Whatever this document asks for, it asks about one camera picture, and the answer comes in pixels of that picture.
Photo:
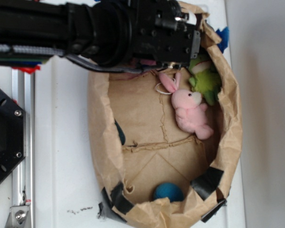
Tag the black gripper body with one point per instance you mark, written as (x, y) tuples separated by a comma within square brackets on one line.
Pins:
[(165, 35)]

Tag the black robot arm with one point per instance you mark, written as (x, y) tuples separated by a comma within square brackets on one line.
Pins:
[(111, 36)]

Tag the green plush frog toy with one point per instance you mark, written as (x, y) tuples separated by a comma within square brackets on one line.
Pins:
[(205, 78)]

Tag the pink plush bunny toy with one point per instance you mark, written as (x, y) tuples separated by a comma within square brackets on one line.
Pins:
[(190, 112)]

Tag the dark green oblong capsule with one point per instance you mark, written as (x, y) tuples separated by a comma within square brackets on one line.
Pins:
[(120, 133)]

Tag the brown paper bag container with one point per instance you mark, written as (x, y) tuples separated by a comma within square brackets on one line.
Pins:
[(157, 151)]

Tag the blue ball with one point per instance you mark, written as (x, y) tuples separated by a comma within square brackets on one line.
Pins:
[(170, 191)]

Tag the white plastic tray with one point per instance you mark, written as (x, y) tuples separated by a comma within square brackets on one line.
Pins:
[(66, 193)]

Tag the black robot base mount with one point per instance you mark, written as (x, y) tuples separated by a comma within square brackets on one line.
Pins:
[(11, 135)]

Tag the aluminium extrusion rail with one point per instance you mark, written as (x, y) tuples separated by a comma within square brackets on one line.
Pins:
[(22, 211)]

